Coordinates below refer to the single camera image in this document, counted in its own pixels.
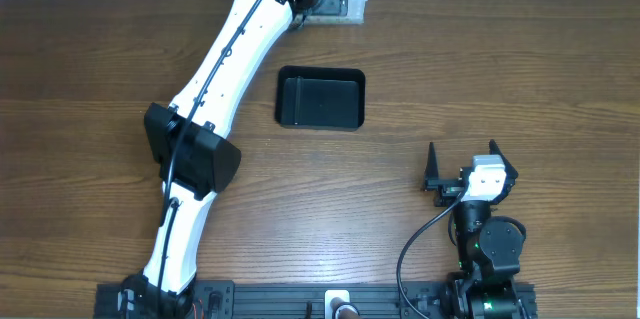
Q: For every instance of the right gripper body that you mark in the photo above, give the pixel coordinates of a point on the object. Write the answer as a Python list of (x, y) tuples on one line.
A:
[(450, 191)]

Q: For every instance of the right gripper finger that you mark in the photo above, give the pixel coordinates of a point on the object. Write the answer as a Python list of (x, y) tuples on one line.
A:
[(432, 171), (511, 174)]

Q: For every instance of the clear test tube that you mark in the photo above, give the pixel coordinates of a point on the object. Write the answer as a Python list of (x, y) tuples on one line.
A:
[(297, 101)]

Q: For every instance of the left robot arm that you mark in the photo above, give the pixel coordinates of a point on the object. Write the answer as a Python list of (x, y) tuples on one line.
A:
[(240, 49)]

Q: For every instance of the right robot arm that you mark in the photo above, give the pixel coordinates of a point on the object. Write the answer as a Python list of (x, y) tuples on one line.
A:
[(495, 249)]

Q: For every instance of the black tray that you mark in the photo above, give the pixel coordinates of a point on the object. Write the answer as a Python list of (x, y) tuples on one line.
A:
[(325, 104)]

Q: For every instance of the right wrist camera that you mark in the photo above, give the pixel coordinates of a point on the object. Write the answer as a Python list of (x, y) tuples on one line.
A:
[(485, 179)]

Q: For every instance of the mounting rail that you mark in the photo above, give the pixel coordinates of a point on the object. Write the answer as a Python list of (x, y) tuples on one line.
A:
[(280, 301)]

